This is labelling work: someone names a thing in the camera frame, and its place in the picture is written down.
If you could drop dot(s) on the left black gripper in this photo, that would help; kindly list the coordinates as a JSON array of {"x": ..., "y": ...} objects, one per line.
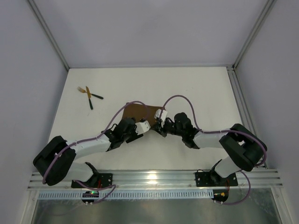
[{"x": 134, "y": 136}]

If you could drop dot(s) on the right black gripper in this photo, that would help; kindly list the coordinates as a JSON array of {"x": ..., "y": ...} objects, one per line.
[{"x": 161, "y": 130}]

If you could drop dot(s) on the brown cloth napkin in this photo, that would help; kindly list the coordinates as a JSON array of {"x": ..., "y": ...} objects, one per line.
[{"x": 140, "y": 112}]

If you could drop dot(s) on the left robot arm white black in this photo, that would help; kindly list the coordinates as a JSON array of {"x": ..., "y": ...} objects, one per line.
[{"x": 56, "y": 162}]

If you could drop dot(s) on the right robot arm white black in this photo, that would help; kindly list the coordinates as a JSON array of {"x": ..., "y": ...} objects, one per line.
[{"x": 244, "y": 149}]

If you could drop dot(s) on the left black controller board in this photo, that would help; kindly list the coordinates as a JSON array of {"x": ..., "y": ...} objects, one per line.
[{"x": 89, "y": 197}]

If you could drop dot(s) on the black controller board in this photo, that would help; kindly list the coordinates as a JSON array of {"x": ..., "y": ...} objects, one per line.
[
  {"x": 89, "y": 197},
  {"x": 220, "y": 196}
]

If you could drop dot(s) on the right black controller board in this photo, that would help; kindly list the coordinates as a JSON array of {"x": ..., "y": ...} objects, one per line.
[{"x": 220, "y": 196}]

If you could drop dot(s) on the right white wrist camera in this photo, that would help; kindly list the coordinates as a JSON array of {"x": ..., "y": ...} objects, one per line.
[{"x": 161, "y": 114}]

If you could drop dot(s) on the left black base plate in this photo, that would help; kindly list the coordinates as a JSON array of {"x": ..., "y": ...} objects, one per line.
[{"x": 105, "y": 178}]

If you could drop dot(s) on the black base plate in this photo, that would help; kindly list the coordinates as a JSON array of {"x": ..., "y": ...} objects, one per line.
[
  {"x": 212, "y": 179},
  {"x": 105, "y": 178}
]

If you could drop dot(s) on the gold knife green handle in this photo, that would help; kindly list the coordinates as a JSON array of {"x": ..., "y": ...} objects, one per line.
[{"x": 89, "y": 98}]

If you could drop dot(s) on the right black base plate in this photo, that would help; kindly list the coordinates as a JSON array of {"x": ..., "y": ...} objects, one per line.
[{"x": 212, "y": 179}]

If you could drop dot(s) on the grey slotted cable duct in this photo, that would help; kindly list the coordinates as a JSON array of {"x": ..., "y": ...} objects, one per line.
[{"x": 130, "y": 194}]

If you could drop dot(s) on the gold fork green handle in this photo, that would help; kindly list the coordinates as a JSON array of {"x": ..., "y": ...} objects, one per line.
[{"x": 91, "y": 94}]

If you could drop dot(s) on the right aluminium rail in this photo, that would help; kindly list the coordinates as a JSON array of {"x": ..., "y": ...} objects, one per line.
[{"x": 242, "y": 106}]

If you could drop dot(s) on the aluminium rail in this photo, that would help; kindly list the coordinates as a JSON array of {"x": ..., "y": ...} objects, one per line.
[
  {"x": 242, "y": 106},
  {"x": 166, "y": 179}
]

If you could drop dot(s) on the front aluminium rail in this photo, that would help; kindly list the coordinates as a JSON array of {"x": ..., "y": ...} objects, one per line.
[{"x": 166, "y": 179}]

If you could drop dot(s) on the right aluminium frame post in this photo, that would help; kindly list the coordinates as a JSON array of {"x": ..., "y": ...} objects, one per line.
[{"x": 266, "y": 10}]

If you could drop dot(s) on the aluminium frame post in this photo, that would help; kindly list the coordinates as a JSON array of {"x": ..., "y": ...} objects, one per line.
[
  {"x": 266, "y": 10},
  {"x": 44, "y": 26}
]

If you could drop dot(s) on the left aluminium frame post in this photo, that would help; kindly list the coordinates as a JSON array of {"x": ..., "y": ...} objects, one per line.
[{"x": 44, "y": 26}]

